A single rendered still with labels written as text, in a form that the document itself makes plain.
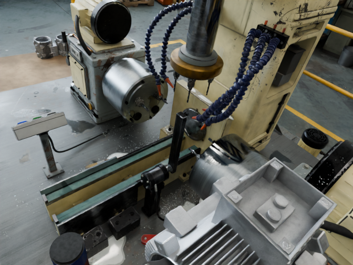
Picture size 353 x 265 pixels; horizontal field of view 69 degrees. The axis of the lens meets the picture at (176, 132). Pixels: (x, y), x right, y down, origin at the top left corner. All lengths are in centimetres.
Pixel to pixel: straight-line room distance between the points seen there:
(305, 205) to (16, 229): 94
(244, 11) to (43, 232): 102
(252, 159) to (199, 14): 45
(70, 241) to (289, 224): 38
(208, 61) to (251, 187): 53
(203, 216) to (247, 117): 70
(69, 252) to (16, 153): 85
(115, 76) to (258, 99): 59
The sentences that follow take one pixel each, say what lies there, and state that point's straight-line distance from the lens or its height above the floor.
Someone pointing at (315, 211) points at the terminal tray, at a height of 143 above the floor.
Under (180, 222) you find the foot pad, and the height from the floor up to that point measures 138.
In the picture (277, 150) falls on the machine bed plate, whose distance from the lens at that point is 149.
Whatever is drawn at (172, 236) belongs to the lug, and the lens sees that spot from 36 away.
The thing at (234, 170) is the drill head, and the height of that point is 115.
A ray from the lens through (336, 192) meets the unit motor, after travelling 64.
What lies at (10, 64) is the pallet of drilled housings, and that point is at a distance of 346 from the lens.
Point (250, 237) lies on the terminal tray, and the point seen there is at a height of 142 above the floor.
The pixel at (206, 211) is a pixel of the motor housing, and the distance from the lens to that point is 42.
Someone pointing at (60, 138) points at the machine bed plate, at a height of 80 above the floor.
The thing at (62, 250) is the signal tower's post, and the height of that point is 122.
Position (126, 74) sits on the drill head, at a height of 115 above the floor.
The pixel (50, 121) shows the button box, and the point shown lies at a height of 107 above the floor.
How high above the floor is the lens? 171
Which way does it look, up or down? 41 degrees down
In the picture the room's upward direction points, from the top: 10 degrees clockwise
